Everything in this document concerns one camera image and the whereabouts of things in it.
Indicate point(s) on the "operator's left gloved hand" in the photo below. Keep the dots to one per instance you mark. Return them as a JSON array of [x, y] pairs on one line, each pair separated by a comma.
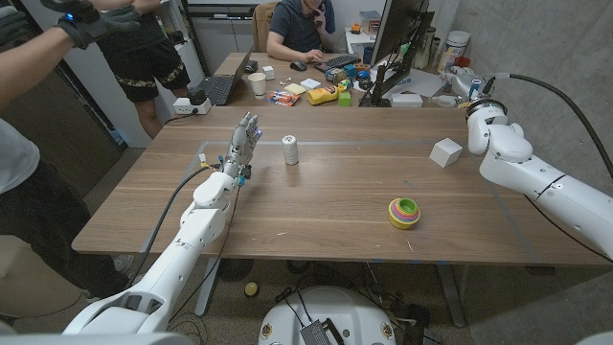
[[9, 26]]

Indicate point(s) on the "operator's right gloved hand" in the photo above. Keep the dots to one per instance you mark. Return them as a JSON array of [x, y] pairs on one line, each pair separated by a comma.
[[88, 24]]

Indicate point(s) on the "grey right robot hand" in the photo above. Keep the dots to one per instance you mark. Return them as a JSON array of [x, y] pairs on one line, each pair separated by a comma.
[[467, 85]]

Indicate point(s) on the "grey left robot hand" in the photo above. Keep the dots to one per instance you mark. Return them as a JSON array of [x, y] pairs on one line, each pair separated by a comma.
[[242, 144]]

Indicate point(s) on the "white cube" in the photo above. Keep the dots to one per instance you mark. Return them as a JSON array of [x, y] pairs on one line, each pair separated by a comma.
[[445, 152]]

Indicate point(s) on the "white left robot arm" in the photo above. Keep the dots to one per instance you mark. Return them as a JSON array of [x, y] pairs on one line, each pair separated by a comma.
[[167, 268]]

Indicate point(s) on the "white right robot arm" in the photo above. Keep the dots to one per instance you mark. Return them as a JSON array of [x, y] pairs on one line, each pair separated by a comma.
[[527, 167]]

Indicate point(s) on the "colourful stacked cups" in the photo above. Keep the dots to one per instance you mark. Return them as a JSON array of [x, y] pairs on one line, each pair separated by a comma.
[[403, 214]]

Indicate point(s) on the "clear glass with red contents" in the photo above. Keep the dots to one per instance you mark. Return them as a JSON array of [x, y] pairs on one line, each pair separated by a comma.
[[462, 61]]

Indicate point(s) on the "white canister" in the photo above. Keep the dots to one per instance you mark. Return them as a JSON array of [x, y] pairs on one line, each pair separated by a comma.
[[452, 48]]

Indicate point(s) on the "white paper sheets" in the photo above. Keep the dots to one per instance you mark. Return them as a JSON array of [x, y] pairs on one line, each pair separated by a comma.
[[424, 81]]

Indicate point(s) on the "dark thermos bottle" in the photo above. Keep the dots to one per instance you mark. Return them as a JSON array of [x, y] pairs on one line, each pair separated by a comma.
[[424, 48]]

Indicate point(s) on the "black laptop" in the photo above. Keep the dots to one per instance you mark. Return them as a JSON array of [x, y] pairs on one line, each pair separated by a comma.
[[218, 88]]

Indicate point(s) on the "white paper cup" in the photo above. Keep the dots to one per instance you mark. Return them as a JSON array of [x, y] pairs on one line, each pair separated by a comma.
[[257, 85]]

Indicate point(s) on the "orange snack packet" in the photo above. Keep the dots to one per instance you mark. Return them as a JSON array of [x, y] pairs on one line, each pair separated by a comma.
[[282, 98]]

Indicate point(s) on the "long white box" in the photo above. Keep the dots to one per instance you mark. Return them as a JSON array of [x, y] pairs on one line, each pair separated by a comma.
[[406, 100]]

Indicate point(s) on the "standing person in black shorts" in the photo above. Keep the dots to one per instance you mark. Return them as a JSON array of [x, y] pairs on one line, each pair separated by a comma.
[[143, 57]]

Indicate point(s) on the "white power strip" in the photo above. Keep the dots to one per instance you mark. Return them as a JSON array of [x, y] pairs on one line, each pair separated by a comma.
[[184, 108]]

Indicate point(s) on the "small white box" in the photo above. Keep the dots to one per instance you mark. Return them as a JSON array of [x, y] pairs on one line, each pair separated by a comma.
[[268, 73]]

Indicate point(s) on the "yellow sticky notes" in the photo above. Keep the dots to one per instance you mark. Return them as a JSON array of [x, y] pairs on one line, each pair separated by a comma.
[[295, 88]]

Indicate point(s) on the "wooden desk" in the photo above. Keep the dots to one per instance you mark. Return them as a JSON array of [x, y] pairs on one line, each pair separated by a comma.
[[287, 79]]

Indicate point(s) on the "flat white box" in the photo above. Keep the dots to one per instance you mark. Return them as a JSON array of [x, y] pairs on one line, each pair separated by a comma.
[[310, 84]]

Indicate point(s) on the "black computer monitor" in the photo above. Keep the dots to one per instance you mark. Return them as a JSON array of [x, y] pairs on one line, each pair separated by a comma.
[[395, 29]]

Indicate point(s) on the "yellow toy bottle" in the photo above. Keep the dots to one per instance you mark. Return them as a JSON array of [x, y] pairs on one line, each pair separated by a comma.
[[322, 96]]

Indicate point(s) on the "black computer mouse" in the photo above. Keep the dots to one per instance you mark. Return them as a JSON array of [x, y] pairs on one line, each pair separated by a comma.
[[298, 66]]

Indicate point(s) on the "black and blue round object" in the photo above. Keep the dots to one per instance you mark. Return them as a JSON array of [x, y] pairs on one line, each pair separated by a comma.
[[364, 80]]

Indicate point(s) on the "blue cup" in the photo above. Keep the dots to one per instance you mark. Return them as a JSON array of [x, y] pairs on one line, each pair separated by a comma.
[[368, 55]]

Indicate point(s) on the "wooden work table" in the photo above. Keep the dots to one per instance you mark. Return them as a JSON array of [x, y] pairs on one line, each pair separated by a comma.
[[335, 191]]

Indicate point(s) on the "green cube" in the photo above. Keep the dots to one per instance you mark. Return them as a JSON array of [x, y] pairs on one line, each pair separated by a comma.
[[344, 99]]

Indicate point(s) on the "patterned cardboard box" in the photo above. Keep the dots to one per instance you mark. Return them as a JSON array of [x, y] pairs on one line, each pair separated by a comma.
[[335, 75]]

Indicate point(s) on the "clear storage box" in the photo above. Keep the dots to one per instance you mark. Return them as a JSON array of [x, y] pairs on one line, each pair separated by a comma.
[[370, 21]]

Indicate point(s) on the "blue cube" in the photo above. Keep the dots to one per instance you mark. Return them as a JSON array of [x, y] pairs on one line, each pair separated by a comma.
[[350, 71]]

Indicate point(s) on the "white side table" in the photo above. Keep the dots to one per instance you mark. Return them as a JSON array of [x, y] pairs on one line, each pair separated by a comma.
[[356, 42]]

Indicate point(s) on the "small orange gadget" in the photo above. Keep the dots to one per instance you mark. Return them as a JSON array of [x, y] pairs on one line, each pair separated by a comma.
[[355, 28]]

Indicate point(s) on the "black floor fan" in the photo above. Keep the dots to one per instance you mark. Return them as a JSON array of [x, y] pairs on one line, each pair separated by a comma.
[[234, 269]]

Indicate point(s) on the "black keyboard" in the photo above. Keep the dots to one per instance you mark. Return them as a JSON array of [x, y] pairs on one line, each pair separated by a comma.
[[337, 62]]

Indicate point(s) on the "seated person in dark shirt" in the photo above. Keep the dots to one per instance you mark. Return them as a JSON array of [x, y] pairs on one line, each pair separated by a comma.
[[297, 24]]

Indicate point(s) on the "yellow ball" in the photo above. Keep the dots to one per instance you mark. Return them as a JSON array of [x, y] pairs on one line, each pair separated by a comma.
[[251, 289]]

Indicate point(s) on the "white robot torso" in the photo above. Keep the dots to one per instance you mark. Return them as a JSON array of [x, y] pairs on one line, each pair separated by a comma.
[[330, 311]]

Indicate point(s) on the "operator in white shirt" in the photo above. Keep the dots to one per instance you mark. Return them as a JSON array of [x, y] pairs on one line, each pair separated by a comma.
[[29, 215]]

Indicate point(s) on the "black device on torso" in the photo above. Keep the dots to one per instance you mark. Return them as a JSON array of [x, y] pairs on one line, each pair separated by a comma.
[[316, 334]]

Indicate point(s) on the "white cabinet with black frame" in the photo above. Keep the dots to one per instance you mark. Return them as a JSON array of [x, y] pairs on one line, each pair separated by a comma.
[[215, 33]]

